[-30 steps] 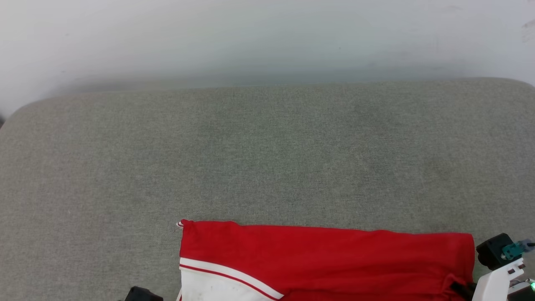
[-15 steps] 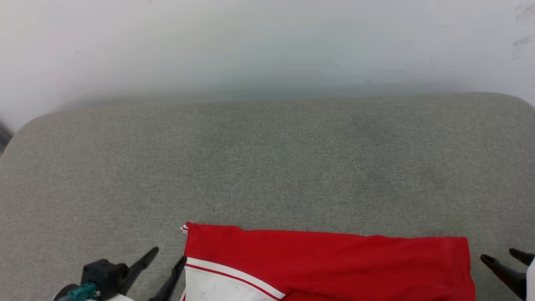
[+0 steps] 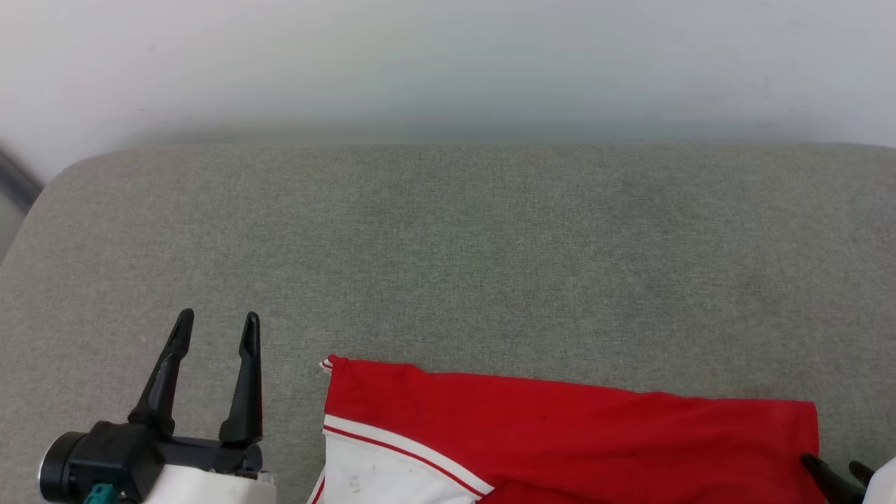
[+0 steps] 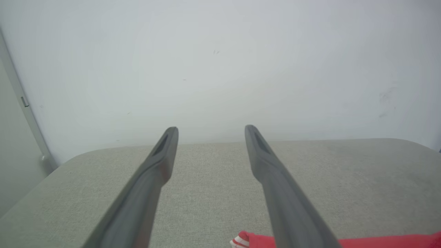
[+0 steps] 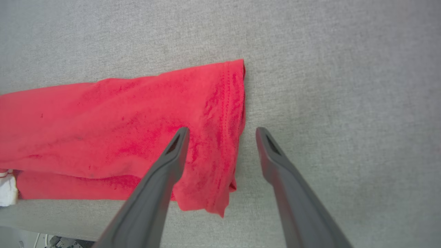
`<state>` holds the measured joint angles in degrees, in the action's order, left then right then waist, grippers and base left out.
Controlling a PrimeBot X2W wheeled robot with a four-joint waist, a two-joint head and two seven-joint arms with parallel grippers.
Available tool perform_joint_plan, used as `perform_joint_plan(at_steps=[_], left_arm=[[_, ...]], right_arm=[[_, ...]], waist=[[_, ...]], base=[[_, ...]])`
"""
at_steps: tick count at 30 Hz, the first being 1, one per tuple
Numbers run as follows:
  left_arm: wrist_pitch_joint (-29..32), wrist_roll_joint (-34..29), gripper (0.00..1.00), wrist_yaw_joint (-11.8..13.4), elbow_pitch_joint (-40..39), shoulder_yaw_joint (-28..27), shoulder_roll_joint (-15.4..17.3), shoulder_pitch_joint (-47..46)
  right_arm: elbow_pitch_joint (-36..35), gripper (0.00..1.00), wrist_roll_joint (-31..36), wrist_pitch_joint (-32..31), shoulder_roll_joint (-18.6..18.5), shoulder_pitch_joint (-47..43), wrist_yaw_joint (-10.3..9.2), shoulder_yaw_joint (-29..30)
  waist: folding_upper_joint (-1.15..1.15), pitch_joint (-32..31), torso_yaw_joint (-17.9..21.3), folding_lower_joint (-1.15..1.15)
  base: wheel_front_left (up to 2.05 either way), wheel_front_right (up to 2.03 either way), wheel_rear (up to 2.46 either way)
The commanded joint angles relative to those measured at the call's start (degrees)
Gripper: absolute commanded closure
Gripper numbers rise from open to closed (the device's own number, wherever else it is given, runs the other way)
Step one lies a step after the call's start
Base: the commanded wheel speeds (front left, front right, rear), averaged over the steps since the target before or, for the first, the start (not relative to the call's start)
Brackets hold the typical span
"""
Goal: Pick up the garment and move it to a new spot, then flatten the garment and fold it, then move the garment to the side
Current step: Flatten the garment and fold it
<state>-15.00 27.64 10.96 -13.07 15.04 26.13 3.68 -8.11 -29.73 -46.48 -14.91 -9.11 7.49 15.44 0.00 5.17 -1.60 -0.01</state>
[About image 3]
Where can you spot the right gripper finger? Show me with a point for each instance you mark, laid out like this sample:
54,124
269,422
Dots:
831,483
862,472

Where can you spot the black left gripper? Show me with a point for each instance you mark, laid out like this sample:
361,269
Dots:
119,455

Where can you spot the red Bulls 23 jersey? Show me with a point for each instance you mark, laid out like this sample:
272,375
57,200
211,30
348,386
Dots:
574,441

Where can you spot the grey fabric sofa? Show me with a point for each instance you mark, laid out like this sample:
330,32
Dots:
448,266

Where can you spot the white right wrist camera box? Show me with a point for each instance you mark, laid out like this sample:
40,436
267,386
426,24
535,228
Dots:
883,483

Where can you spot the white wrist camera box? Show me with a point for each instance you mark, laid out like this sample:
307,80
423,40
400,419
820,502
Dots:
883,483
217,488

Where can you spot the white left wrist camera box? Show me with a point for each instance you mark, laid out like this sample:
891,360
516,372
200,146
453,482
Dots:
217,488

